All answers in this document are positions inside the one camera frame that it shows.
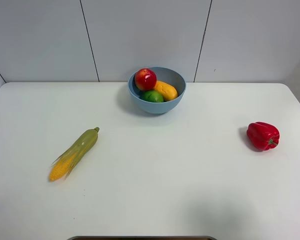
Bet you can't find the light blue bowl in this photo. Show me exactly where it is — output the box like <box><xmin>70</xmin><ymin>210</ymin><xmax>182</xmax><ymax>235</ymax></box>
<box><xmin>127</xmin><ymin>66</ymin><xmax>187</xmax><ymax>114</ymax></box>

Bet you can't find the red apple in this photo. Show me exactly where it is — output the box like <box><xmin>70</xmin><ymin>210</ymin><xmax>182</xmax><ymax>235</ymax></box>
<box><xmin>134</xmin><ymin>68</ymin><xmax>157</xmax><ymax>92</ymax></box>

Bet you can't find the red bell pepper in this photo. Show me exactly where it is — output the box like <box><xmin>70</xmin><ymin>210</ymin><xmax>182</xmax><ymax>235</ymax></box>
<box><xmin>246</xmin><ymin>122</ymin><xmax>280</xmax><ymax>152</ymax></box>

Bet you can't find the corn cob with green husk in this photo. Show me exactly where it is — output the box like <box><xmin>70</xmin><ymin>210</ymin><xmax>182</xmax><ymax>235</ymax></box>
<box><xmin>48</xmin><ymin>127</ymin><xmax>100</xmax><ymax>182</ymax></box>

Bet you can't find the green lime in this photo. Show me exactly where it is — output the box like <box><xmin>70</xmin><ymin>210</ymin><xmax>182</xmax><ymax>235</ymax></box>
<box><xmin>140</xmin><ymin>90</ymin><xmax>164</xmax><ymax>103</ymax></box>

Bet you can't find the yellow mango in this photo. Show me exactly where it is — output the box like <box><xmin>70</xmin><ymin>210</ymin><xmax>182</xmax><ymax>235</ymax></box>
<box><xmin>154</xmin><ymin>80</ymin><xmax>178</xmax><ymax>102</ymax></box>

